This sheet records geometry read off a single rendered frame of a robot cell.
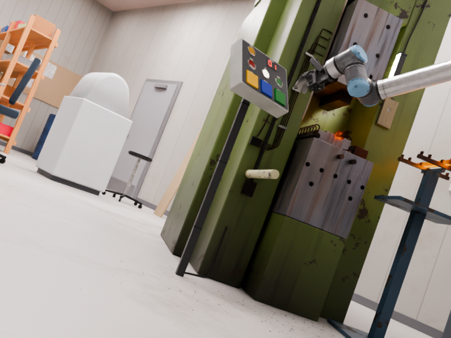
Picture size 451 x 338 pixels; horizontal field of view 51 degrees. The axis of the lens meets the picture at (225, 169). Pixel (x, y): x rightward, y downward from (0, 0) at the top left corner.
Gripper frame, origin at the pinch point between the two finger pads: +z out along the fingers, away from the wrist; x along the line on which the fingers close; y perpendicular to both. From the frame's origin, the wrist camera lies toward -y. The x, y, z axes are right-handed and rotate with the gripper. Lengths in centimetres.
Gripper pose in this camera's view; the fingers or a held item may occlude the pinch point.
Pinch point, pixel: (296, 86)
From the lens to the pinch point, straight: 235.6
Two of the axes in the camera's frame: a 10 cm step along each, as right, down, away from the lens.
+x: 7.3, 3.4, 5.9
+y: -0.2, 8.8, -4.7
